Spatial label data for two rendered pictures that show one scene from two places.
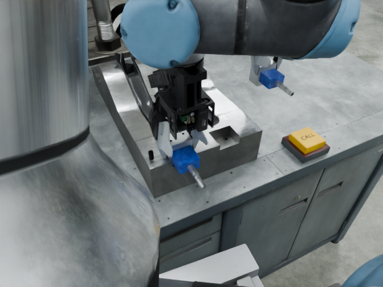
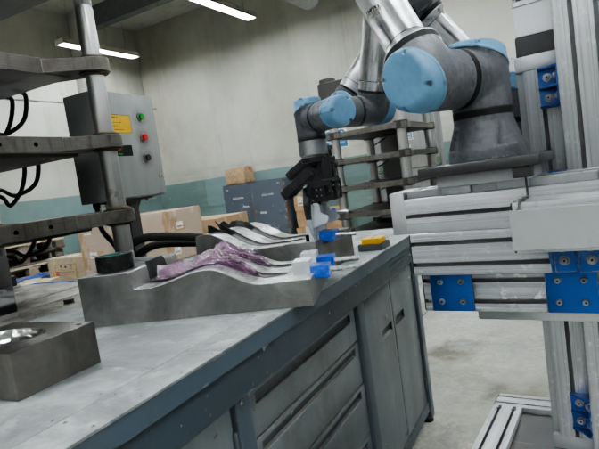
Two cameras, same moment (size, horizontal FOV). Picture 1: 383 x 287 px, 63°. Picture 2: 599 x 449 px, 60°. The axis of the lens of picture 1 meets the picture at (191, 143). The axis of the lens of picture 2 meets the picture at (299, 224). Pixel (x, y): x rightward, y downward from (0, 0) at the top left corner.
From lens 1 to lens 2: 1.13 m
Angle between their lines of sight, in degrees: 49
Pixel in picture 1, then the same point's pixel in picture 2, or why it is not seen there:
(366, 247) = (456, 410)
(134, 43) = (337, 112)
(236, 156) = (346, 248)
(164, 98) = (315, 181)
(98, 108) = not seen: hidden behind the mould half
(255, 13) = (366, 102)
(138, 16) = (338, 102)
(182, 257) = (345, 373)
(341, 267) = (454, 431)
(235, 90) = not seen: hidden behind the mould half
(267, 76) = not seen: hidden behind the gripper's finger
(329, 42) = (390, 110)
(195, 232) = (345, 333)
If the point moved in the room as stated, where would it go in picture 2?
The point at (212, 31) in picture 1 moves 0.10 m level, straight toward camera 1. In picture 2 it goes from (356, 109) to (384, 101)
